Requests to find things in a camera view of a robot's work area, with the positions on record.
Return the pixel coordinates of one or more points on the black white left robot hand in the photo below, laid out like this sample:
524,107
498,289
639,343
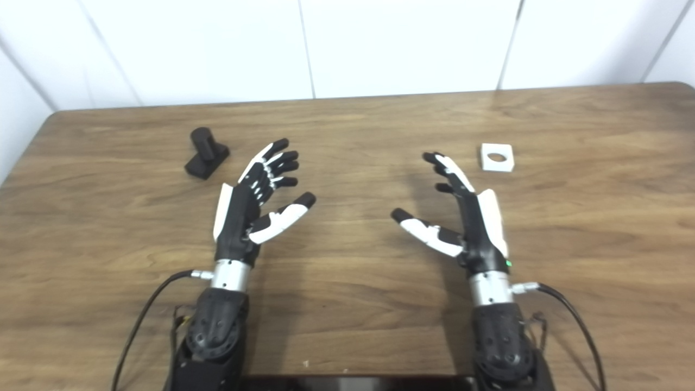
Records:
238,217

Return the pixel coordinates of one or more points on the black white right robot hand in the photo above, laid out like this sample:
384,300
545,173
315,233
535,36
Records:
478,233

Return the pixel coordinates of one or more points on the black peg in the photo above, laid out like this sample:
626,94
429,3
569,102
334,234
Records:
205,157

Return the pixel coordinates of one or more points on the white square piece with hole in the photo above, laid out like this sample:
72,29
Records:
504,163

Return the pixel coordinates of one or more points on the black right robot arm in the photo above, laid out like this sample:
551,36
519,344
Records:
499,336

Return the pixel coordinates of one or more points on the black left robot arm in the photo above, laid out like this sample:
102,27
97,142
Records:
217,326

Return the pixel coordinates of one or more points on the black robot torso edge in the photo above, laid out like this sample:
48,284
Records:
353,384

